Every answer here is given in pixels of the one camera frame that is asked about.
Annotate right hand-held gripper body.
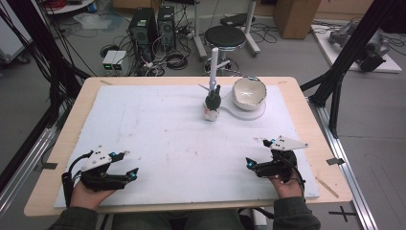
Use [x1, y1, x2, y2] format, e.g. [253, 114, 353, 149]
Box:
[256, 135, 309, 185]

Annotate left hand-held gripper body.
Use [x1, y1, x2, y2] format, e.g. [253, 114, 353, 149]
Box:
[79, 145, 129, 193]

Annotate white pole stand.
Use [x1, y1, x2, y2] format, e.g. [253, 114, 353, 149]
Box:
[197, 47, 267, 122]

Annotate person's left hand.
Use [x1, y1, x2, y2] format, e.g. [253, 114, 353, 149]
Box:
[69, 181, 116, 211]

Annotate person's right hand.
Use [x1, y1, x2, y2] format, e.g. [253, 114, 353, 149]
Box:
[269, 173, 305, 199]

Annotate black tape piece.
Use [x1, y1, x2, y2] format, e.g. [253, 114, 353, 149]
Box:
[34, 162, 58, 171]
[326, 157, 346, 167]

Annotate white foam board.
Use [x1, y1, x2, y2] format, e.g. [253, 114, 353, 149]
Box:
[54, 84, 321, 209]

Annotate white eggshell-shaped bowl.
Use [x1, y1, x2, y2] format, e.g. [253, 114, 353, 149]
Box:
[231, 76, 268, 111]

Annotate thin wooden stick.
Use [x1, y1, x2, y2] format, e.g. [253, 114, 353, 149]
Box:
[315, 176, 340, 199]

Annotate person's legs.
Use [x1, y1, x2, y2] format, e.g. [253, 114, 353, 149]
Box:
[111, 209, 245, 230]

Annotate white power supply box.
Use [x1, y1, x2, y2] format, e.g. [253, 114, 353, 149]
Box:
[101, 50, 118, 72]
[112, 50, 127, 72]

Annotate black round stool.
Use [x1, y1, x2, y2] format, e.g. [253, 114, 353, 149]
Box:
[203, 25, 247, 77]

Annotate white metal table legs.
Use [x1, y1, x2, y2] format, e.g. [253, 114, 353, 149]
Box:
[191, 0, 261, 61]

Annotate brown cardboard box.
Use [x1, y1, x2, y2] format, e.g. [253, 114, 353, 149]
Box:
[273, 0, 322, 40]

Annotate flat black case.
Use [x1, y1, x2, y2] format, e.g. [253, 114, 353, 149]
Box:
[219, 12, 257, 28]

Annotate large black computer tower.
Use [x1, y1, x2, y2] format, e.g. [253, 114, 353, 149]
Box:
[128, 7, 159, 62]

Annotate white platform board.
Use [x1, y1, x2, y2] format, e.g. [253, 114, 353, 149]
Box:
[310, 23, 403, 74]

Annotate clear plastic sheet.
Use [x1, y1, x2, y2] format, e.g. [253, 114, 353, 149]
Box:
[73, 12, 124, 32]

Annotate small black computer tower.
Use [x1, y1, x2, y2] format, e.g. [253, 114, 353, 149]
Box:
[157, 5, 177, 51]

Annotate left hand-held gripper cable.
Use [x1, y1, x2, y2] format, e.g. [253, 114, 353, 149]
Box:
[61, 150, 94, 208]

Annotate hand-held gripper cable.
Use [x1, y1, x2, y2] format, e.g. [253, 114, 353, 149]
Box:
[282, 157, 306, 197]
[61, 150, 94, 208]

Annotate right hand-held gripper cable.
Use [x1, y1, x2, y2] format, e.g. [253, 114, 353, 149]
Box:
[282, 157, 306, 197]

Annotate aluminium rail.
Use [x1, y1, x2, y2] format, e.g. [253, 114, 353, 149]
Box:
[0, 127, 57, 219]
[306, 97, 380, 230]

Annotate black metal frame post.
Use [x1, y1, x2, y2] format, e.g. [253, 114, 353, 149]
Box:
[300, 0, 406, 139]

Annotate coiled black cable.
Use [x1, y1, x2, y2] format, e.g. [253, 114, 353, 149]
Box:
[165, 50, 190, 71]

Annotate black frame with cables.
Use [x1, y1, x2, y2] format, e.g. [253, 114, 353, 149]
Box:
[0, 0, 91, 128]

